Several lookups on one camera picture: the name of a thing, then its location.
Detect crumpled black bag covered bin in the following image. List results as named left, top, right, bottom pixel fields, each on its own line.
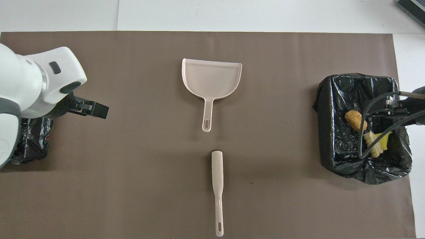
left=8, top=116, right=53, bottom=165

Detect dark ribbed device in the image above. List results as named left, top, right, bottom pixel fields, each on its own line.
left=397, top=0, right=425, bottom=29

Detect open bin with black liner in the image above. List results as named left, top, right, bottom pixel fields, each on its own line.
left=312, top=73, right=412, bottom=185

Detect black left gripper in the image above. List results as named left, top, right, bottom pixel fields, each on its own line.
left=50, top=92, right=110, bottom=120

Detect pink plastic dustpan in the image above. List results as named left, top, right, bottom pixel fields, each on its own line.
left=182, top=58, right=242, bottom=132

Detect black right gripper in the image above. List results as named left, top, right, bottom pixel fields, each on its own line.
left=372, top=86, right=425, bottom=126

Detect small yellow sponge piece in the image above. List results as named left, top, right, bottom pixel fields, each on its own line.
left=379, top=132, right=393, bottom=151

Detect pink hand brush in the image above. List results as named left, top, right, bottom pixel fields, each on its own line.
left=211, top=150, right=224, bottom=237

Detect brown paper table mat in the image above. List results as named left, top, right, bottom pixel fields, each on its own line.
left=0, top=32, right=416, bottom=239

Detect brown bread roll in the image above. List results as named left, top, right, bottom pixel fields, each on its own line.
left=344, top=110, right=368, bottom=133

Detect pale ridged pastry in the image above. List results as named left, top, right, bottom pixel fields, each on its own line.
left=363, top=131, right=384, bottom=158

